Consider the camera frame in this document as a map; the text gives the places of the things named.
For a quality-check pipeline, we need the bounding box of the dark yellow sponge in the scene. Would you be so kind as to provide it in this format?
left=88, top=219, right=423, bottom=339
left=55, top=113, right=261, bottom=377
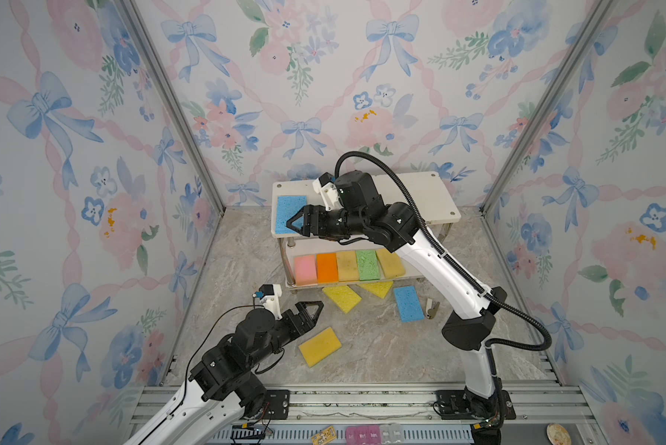
left=376, top=248, right=406, bottom=279

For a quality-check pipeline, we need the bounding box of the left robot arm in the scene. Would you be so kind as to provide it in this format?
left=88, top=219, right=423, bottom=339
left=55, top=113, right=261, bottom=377
left=126, top=300, right=324, bottom=444

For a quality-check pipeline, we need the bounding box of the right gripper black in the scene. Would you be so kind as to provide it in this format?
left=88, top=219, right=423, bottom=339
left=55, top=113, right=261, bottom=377
left=287, top=202, right=370, bottom=238

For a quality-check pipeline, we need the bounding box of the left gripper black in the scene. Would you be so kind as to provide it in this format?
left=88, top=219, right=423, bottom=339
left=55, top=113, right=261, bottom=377
left=250, top=297, right=322, bottom=368

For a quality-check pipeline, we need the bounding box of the yellow patterned card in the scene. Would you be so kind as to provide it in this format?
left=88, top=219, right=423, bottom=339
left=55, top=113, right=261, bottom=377
left=311, top=426, right=338, bottom=445

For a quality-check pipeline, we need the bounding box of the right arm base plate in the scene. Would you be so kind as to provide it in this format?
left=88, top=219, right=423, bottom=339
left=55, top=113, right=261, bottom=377
left=433, top=389, right=517, bottom=421

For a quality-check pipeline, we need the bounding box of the blue sponge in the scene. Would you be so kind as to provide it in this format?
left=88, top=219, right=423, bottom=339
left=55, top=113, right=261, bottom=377
left=393, top=286, right=425, bottom=323
left=275, top=196, right=307, bottom=235

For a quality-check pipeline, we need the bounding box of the green sponge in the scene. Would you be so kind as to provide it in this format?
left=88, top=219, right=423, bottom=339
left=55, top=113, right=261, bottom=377
left=355, top=250, right=380, bottom=281

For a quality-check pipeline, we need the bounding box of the pink plastic box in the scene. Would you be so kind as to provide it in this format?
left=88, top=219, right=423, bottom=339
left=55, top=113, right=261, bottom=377
left=345, top=425, right=382, bottom=445

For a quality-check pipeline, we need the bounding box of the black corrugated cable hose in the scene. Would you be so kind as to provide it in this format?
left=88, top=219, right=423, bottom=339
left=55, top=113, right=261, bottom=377
left=334, top=151, right=553, bottom=352

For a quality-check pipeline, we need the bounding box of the clear plastic box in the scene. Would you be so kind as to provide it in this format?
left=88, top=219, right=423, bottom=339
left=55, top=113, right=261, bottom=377
left=379, top=424, right=405, bottom=444

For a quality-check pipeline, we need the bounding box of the round patterned disc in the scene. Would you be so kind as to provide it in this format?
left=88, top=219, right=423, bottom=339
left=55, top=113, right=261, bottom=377
left=546, top=423, right=572, bottom=445

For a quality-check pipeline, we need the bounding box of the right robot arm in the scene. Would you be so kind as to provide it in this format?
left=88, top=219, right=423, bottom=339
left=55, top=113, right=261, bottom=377
left=286, top=171, right=505, bottom=423

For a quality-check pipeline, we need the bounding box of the yellow sponge bottom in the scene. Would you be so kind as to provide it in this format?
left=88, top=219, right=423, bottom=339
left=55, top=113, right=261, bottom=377
left=336, top=250, right=359, bottom=282

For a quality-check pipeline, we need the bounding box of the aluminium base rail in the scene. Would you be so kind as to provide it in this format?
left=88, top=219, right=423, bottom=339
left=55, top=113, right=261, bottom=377
left=125, top=383, right=607, bottom=444

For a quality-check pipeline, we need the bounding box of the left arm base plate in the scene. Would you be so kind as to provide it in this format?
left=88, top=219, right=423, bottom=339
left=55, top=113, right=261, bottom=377
left=240, top=389, right=291, bottom=421

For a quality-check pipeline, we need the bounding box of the white two-tier shelf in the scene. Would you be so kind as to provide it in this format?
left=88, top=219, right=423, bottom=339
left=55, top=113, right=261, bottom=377
left=270, top=171, right=463, bottom=290

